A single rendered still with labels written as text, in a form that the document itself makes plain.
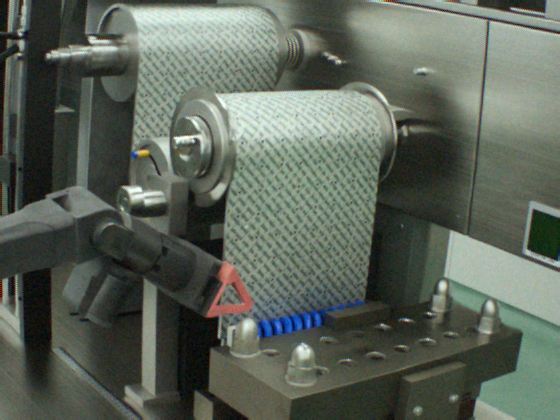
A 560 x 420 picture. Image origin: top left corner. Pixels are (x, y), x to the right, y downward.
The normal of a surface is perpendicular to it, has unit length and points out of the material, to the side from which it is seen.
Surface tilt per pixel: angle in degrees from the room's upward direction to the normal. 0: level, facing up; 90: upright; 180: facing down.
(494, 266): 90
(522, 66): 90
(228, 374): 90
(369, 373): 0
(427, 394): 90
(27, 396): 0
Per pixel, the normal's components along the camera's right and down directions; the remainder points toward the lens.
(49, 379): 0.07, -0.96
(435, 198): -0.81, 0.09
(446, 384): 0.59, 0.25
